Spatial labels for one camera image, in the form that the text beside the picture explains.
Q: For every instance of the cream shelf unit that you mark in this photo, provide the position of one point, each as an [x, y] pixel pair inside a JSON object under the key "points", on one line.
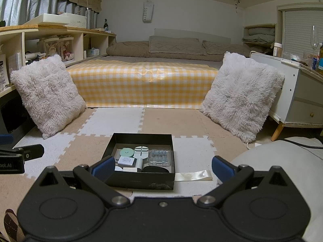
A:
{"points": [[25, 35]]}

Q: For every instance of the black oval case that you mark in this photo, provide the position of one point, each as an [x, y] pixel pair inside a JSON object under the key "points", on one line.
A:
{"points": [[155, 169]]}

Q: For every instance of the wine glass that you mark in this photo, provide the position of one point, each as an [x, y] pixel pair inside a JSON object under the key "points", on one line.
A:
{"points": [[314, 37]]}

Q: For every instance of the brown patterned cloth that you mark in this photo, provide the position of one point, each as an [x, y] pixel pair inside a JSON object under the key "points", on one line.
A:
{"points": [[12, 225]]}

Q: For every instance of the black cardboard box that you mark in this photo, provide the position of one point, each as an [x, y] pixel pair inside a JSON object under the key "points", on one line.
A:
{"points": [[141, 181]]}

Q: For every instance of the stack of clear sheets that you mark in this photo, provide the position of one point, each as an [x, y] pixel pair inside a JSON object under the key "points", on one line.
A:
{"points": [[15, 66]]}

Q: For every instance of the green tape measure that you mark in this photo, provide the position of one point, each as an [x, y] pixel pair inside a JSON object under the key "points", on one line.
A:
{"points": [[126, 152]]}

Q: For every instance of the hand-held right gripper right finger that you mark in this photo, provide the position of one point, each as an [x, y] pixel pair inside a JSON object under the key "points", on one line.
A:
{"points": [[223, 169]]}

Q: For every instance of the foam puzzle floor mat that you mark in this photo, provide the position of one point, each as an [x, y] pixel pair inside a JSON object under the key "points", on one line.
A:
{"points": [[113, 121]]}

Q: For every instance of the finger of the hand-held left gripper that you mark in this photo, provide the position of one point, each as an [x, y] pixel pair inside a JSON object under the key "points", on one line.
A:
{"points": [[31, 151], [6, 139]]}

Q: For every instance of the white hanging banner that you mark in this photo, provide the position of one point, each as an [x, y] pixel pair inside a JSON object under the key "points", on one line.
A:
{"points": [[147, 11]]}

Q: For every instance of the white window blinds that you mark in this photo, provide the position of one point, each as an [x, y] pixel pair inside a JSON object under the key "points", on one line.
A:
{"points": [[297, 30]]}

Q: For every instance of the stack of folded blankets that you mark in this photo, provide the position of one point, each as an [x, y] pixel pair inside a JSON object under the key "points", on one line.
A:
{"points": [[260, 36]]}

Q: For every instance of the brown bed pillow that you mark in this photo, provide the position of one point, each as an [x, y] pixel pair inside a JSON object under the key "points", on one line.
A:
{"points": [[176, 45], [224, 48]]}

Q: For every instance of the white cabinet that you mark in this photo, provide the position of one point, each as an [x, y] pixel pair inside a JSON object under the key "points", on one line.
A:
{"points": [[297, 95]]}

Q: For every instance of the white headboard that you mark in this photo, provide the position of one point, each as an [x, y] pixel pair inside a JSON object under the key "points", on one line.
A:
{"points": [[191, 32]]}

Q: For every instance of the white lidded jar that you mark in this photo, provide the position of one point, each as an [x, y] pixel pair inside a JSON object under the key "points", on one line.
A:
{"points": [[277, 50]]}

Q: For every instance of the fluffy white pillow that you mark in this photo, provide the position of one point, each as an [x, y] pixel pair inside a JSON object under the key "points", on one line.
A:
{"points": [[48, 93], [242, 93]]}

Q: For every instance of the clear plastic case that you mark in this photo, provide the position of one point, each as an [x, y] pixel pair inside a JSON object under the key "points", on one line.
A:
{"points": [[159, 157]]}

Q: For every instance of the yellow checkered blanket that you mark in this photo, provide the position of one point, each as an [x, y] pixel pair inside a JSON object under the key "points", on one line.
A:
{"points": [[141, 83]]}

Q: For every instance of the white tray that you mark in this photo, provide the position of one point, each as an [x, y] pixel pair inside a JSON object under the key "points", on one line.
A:
{"points": [[45, 19]]}

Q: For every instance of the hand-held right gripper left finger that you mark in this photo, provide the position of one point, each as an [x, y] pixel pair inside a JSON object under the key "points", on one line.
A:
{"points": [[103, 167]]}

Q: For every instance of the tissue box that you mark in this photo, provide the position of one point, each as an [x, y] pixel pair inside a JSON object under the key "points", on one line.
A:
{"points": [[92, 52]]}

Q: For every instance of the white rectangular box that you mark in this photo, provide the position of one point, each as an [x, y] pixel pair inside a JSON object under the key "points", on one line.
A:
{"points": [[75, 20]]}

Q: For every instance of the white watch band tool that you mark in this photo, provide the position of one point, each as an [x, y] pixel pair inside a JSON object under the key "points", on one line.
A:
{"points": [[140, 156]]}

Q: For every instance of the white charger plug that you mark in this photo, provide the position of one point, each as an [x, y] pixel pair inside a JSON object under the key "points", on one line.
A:
{"points": [[127, 161]]}

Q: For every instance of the clear rabbit display case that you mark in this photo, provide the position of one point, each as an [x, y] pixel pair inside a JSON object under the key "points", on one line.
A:
{"points": [[67, 49], [51, 48]]}

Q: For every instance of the grey curtains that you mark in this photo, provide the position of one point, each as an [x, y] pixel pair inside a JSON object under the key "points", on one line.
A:
{"points": [[37, 7]]}

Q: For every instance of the green glass bottle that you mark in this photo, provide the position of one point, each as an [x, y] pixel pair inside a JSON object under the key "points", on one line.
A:
{"points": [[106, 25]]}

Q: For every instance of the brown duvet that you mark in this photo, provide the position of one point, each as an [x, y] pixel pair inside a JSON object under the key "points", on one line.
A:
{"points": [[126, 49]]}

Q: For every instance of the cream ribbon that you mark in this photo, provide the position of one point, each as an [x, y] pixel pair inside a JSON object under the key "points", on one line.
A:
{"points": [[194, 176]]}

